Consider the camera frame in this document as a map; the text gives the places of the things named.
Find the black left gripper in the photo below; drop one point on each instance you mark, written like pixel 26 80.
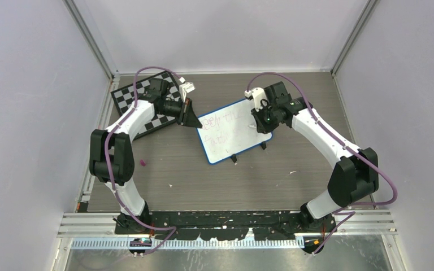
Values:
pixel 187 117

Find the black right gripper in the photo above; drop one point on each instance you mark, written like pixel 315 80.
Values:
pixel 263 126

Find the blue framed whiteboard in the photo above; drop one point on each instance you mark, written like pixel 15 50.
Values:
pixel 225 132

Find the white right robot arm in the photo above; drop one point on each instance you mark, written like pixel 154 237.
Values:
pixel 353 177

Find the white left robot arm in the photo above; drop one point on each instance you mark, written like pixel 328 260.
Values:
pixel 111 155

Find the black white chessboard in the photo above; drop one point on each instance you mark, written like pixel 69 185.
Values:
pixel 140 105

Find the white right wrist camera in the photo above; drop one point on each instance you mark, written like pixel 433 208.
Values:
pixel 258 96

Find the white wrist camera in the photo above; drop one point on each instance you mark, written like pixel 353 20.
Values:
pixel 185 88
pixel 258 96

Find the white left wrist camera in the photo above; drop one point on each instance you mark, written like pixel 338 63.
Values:
pixel 185 88

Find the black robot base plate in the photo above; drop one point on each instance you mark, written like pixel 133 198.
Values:
pixel 223 225

